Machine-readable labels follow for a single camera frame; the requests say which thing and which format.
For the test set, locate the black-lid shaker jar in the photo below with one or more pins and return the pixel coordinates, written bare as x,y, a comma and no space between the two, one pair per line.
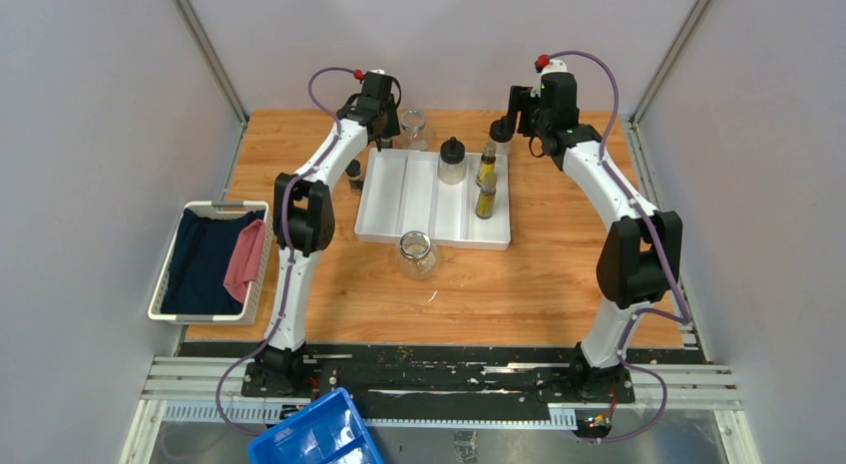
500,135
452,165

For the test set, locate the blue plastic bin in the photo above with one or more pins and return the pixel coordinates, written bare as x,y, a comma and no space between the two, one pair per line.
329,430

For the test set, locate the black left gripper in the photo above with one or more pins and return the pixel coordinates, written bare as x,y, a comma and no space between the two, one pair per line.
392,128

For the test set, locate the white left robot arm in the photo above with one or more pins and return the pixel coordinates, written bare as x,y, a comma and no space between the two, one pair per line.
304,222

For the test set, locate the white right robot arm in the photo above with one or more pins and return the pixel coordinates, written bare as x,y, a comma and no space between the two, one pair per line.
640,258

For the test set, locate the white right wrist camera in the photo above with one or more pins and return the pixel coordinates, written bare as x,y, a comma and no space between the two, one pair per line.
554,66

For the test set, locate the pink cloth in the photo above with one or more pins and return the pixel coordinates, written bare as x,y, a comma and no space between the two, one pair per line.
244,264

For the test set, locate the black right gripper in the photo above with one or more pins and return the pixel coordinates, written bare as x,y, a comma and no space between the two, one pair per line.
523,100

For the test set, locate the dark blue cloth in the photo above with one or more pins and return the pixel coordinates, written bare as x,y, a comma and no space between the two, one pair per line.
198,263

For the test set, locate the white laundry basket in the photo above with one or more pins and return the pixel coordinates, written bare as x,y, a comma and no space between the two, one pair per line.
211,263

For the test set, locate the clear glass jar far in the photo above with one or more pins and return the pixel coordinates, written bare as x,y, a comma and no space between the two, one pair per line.
414,130

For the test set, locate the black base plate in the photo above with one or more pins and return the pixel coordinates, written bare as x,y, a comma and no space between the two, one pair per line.
432,382

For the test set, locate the clear glass jar near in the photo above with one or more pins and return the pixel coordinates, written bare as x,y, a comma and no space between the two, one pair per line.
417,255

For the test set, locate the white divided tray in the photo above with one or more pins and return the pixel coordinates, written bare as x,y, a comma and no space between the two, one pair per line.
403,193

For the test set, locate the clear glass jar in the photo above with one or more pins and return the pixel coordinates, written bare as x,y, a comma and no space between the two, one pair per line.
417,255
414,130

